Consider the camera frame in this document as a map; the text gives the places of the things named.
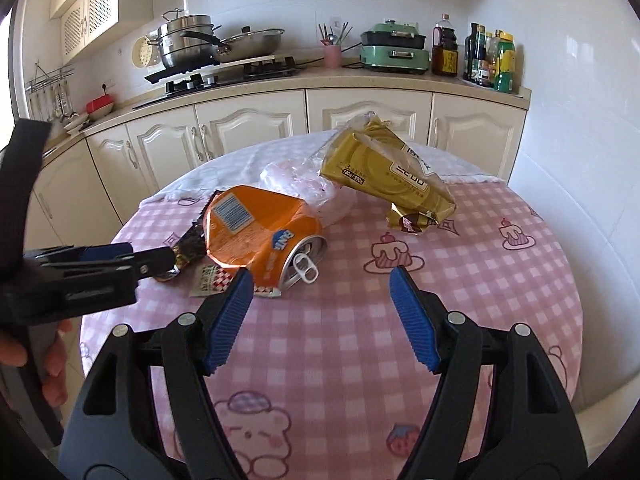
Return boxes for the amber glass bottle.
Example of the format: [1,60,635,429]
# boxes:
[487,30,502,79]

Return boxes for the sliding glass window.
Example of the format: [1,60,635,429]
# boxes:
[9,7,31,128]

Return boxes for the cream lattice door cabinet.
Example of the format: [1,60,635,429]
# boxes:
[61,0,121,64]

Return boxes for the metal utensil rack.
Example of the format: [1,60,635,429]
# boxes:
[26,62,76,95]

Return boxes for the stainless steel steamer pot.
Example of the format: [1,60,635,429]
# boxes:
[157,8,223,69]

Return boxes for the green electric cooker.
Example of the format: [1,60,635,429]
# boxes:
[360,22,432,76]

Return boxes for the steel wok with lid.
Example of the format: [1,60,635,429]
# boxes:
[181,26,286,64]

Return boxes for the black gas stove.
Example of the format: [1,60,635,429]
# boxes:
[132,57,303,111]

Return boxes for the clear white plastic bag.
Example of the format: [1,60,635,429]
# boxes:
[259,130,358,226]

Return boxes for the person's left hand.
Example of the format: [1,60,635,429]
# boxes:
[0,320,75,408]

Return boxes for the gold foil packet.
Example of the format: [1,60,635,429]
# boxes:
[319,114,458,236]

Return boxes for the cream cutting board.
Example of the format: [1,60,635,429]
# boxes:
[215,52,302,69]

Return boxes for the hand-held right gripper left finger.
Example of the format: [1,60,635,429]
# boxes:
[59,267,256,480]

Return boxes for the dark glass bottle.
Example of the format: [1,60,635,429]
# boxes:
[465,22,482,82]
[472,24,492,87]

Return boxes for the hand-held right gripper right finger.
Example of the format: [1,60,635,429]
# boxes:
[389,266,588,480]

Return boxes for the large soy sauce bottle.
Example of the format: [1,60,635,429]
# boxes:
[431,14,460,77]

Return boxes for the green bottle yellow cap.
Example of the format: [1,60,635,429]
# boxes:
[494,31,517,93]

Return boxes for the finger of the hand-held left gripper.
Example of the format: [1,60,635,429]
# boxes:
[47,246,176,281]
[25,242,135,263]

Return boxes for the cream base cabinets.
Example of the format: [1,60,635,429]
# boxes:
[20,87,531,241]

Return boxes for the pink checkered tablecloth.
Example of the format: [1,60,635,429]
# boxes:
[80,180,586,466]

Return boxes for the dark snack wrapper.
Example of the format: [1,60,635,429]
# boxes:
[155,191,221,283]

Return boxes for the crushed orange drink can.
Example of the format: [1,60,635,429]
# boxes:
[202,185,328,293]

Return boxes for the red lidded box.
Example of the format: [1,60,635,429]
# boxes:
[86,92,116,116]

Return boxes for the red checkered paper packet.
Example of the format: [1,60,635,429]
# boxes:
[190,262,281,300]

